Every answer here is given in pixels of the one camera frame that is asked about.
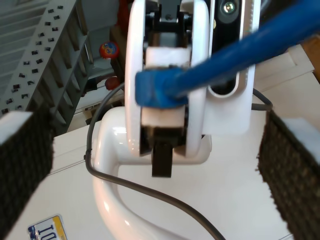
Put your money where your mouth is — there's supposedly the blue network cable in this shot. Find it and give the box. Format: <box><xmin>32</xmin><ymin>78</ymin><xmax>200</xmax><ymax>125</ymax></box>
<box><xmin>135</xmin><ymin>0</ymin><xmax>320</xmax><ymax>110</ymax></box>

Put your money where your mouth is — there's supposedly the red ball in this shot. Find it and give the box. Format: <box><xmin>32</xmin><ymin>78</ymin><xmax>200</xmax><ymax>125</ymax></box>
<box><xmin>104</xmin><ymin>76</ymin><xmax>121</xmax><ymax>91</ymax></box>

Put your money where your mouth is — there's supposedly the red round container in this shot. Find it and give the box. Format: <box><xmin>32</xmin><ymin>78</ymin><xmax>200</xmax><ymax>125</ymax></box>
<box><xmin>99</xmin><ymin>41</ymin><xmax>120</xmax><ymax>60</ymax></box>

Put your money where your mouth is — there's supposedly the yellow blue license plate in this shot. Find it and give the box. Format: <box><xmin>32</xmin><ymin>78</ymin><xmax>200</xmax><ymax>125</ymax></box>
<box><xmin>27</xmin><ymin>214</ymin><xmax>69</xmax><ymax>240</ymax></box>

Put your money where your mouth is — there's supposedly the grey staircase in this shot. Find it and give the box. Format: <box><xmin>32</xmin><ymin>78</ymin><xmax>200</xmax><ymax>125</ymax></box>
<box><xmin>0</xmin><ymin>0</ymin><xmax>94</xmax><ymax>133</ymax></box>

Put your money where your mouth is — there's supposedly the gripper camera bar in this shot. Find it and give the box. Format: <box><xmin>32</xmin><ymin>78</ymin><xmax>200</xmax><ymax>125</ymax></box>
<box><xmin>202</xmin><ymin>0</ymin><xmax>258</xmax><ymax>137</ymax></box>

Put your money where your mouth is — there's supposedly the grey camera cable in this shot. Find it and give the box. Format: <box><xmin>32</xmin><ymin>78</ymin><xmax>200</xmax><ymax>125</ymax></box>
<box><xmin>83</xmin><ymin>82</ymin><xmax>275</xmax><ymax>240</ymax></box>

